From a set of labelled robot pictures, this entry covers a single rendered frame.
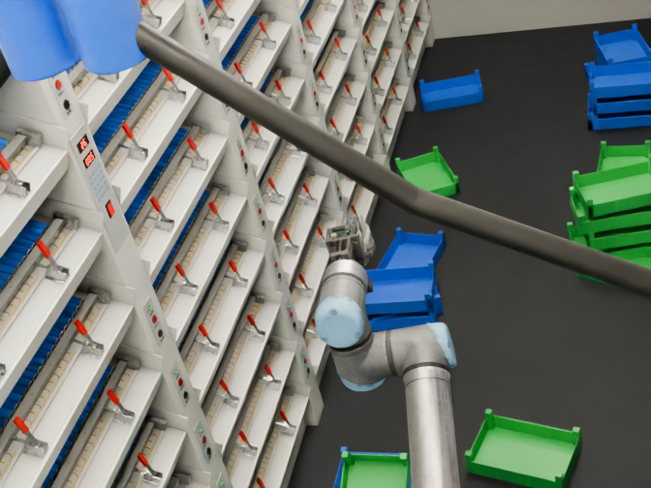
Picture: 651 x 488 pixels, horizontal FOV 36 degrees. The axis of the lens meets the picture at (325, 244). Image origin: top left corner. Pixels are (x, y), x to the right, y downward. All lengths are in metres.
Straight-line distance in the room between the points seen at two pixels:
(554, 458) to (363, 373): 1.34
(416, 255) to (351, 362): 2.13
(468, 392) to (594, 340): 0.48
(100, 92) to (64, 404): 0.66
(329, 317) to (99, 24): 1.10
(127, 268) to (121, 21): 1.39
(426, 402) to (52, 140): 0.88
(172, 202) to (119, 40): 1.66
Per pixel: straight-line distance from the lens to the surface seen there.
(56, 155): 2.01
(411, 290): 3.73
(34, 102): 2.00
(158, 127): 2.43
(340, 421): 3.42
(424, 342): 1.91
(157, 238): 2.39
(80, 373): 2.09
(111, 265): 2.17
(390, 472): 3.09
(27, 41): 0.89
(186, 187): 2.55
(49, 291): 1.99
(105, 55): 0.86
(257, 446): 2.91
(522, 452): 3.21
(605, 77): 4.74
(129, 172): 2.28
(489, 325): 3.65
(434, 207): 0.88
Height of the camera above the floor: 2.41
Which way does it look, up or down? 35 degrees down
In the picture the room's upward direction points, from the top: 15 degrees counter-clockwise
